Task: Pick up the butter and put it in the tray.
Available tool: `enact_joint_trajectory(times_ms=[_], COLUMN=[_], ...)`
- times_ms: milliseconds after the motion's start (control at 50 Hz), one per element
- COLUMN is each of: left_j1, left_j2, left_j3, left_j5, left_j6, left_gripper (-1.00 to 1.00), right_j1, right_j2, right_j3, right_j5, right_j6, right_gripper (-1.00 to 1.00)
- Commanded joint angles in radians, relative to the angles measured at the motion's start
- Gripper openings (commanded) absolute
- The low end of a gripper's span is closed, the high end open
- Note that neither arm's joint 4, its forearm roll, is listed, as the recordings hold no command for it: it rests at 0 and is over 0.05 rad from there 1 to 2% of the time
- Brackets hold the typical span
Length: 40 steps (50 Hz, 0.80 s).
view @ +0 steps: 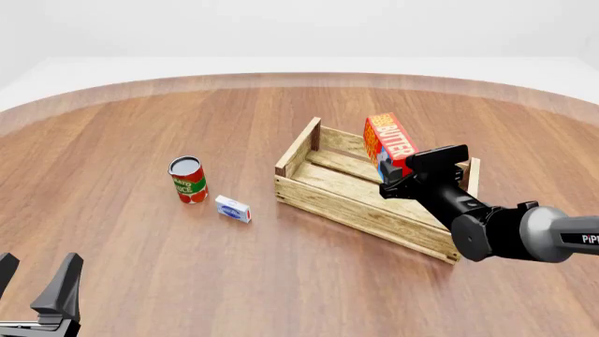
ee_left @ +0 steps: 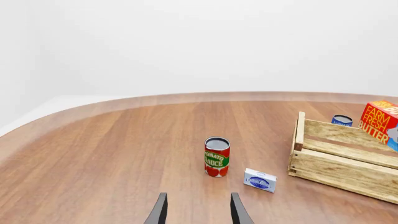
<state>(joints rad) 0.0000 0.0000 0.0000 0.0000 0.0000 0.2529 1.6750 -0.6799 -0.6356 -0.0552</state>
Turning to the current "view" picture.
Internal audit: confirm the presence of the small white blue box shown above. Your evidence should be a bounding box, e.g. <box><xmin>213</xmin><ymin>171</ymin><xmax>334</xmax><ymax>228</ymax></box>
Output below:
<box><xmin>214</xmin><ymin>194</ymin><xmax>253</xmax><ymax>225</ymax></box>

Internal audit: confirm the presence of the wooden slat tray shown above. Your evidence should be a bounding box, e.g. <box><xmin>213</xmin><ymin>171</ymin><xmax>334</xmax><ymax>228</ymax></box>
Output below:
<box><xmin>273</xmin><ymin>116</ymin><xmax>482</xmax><ymax>265</ymax></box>

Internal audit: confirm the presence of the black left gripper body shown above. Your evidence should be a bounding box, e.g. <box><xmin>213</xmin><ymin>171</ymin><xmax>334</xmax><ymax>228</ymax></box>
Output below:
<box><xmin>0</xmin><ymin>313</ymin><xmax>82</xmax><ymax>337</ymax></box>

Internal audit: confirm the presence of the tomato sauce can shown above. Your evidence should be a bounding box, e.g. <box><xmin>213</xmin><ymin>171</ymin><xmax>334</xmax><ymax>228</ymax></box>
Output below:
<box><xmin>168</xmin><ymin>154</ymin><xmax>209</xmax><ymax>205</ymax></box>

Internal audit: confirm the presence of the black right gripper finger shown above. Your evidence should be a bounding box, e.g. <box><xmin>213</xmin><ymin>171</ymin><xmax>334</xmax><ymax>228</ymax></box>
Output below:
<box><xmin>379</xmin><ymin>159</ymin><xmax>404</xmax><ymax>185</ymax></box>

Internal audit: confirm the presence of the red butter box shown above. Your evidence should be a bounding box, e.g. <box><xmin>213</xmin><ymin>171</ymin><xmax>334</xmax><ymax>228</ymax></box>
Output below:
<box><xmin>362</xmin><ymin>112</ymin><xmax>419</xmax><ymax>178</ymax></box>

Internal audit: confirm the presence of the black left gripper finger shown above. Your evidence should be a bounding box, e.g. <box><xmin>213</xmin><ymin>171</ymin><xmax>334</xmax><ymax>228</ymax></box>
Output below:
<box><xmin>0</xmin><ymin>252</ymin><xmax>21</xmax><ymax>300</ymax></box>
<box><xmin>30</xmin><ymin>252</ymin><xmax>84</xmax><ymax>323</ymax></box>

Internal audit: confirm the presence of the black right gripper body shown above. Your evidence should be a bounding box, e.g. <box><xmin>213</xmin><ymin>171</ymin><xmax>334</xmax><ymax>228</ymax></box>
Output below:
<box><xmin>378</xmin><ymin>164</ymin><xmax>470</xmax><ymax>200</ymax></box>

